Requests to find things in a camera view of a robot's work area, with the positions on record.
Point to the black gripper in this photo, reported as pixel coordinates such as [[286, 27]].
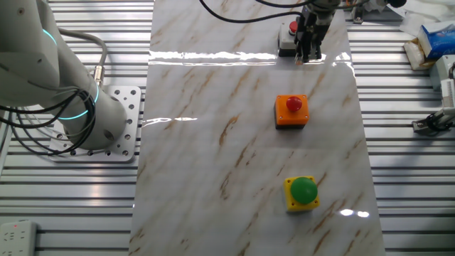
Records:
[[314, 25]]

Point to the grey box red button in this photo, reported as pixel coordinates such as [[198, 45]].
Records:
[[286, 39]]

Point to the orange box red button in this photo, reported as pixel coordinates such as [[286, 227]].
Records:
[[293, 110]]

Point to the yellow box green button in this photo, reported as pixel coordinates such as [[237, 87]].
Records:
[[304, 192]]

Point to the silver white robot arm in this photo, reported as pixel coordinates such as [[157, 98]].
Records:
[[35, 60]]

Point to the tan wrapped packet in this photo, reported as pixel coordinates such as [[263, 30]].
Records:
[[414, 53]]

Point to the white crumpled plastic bag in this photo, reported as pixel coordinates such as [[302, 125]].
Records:
[[419, 10]]

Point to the blue tissue pack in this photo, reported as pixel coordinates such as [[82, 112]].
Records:
[[439, 41]]

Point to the marble pattern board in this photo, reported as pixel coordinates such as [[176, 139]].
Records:
[[213, 160]]

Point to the white power strip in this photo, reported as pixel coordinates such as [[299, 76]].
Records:
[[17, 238]]

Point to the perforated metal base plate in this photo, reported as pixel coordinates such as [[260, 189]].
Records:
[[131, 106]]

